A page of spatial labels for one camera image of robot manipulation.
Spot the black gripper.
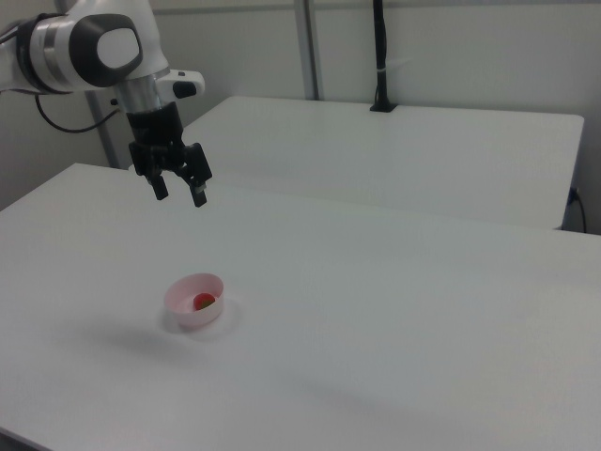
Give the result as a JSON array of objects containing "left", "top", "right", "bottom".
[{"left": 125, "top": 102, "right": 214, "bottom": 210}]

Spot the red toy strawberry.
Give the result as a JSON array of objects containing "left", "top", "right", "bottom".
[{"left": 193, "top": 291, "right": 218, "bottom": 313}]

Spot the pink plastic bowl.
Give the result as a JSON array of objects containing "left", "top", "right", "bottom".
[{"left": 163, "top": 272, "right": 225, "bottom": 329}]

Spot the white side table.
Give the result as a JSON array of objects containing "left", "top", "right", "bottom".
[{"left": 180, "top": 96, "right": 586, "bottom": 232}]

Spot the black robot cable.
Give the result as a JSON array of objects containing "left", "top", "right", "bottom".
[{"left": 34, "top": 92, "right": 129, "bottom": 134}]

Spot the grey aluminium wall post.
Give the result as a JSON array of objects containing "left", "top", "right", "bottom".
[{"left": 294, "top": 0, "right": 326, "bottom": 101}]

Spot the black camera stand pole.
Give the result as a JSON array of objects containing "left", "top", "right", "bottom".
[{"left": 369, "top": 0, "right": 400, "bottom": 114}]

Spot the black cable at table edge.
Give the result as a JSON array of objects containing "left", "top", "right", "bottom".
[{"left": 569, "top": 187, "right": 589, "bottom": 232}]

